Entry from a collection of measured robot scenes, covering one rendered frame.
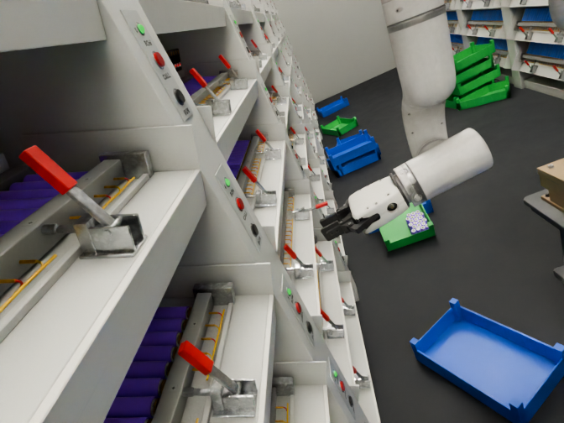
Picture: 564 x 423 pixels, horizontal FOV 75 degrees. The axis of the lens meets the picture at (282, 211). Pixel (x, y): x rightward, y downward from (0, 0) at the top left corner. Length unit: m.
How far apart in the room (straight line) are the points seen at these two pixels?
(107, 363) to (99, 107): 0.28
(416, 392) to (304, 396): 0.60
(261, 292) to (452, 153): 0.42
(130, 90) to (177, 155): 0.08
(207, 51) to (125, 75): 0.70
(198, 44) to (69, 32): 0.77
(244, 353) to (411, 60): 0.51
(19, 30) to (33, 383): 0.22
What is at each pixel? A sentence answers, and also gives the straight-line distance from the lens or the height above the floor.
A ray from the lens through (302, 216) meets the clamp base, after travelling 1.04.
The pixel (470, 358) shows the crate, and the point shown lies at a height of 0.00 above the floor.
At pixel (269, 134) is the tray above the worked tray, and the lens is 1.13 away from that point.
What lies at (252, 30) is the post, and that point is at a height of 1.00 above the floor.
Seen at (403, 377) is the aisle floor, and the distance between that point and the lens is 1.21.
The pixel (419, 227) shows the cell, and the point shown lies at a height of 0.07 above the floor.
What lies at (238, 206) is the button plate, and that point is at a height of 0.79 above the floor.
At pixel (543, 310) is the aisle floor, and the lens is 1.31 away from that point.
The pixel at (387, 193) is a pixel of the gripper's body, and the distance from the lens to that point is 0.72.
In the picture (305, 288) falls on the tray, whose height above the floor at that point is 0.49.
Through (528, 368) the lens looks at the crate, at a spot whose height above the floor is 0.00.
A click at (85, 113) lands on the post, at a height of 0.97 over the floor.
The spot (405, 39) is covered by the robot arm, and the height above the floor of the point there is 0.86.
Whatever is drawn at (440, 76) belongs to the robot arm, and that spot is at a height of 0.79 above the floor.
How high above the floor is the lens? 0.96
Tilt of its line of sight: 24 degrees down
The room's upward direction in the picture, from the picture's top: 27 degrees counter-clockwise
